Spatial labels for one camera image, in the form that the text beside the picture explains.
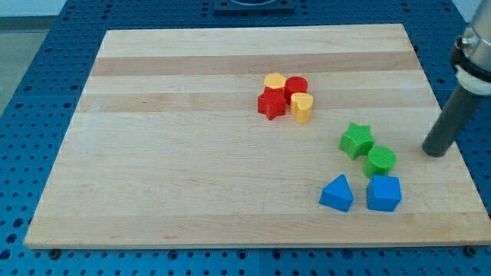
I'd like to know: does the green star block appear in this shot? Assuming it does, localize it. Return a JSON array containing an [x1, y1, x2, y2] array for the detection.
[[338, 122, 375, 160]]

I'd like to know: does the green cylinder block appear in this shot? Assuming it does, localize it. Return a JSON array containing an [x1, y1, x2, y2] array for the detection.
[[362, 146, 397, 179]]

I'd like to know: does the red star block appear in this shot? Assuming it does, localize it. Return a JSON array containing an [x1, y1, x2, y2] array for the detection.
[[257, 87, 286, 120]]

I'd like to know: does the wooden board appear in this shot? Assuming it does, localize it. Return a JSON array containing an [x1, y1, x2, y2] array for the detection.
[[24, 25, 490, 249]]

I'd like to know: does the yellow hexagon block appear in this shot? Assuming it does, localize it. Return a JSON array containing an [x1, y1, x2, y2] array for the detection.
[[263, 73, 287, 90]]

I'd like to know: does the yellow heart block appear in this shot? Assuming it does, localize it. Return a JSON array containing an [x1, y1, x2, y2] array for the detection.
[[290, 93, 314, 124]]

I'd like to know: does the red cylinder block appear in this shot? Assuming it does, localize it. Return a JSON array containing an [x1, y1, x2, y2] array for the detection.
[[284, 76, 308, 105]]

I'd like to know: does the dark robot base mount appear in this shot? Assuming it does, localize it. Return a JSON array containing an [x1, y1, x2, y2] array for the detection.
[[212, 0, 296, 14]]

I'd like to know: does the blue cube block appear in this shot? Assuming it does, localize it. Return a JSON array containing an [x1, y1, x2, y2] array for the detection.
[[367, 175, 402, 212]]

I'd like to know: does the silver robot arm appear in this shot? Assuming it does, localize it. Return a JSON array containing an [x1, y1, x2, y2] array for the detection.
[[452, 0, 490, 96]]

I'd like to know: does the blue triangle block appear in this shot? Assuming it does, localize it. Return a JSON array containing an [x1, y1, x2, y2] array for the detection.
[[319, 174, 354, 212]]

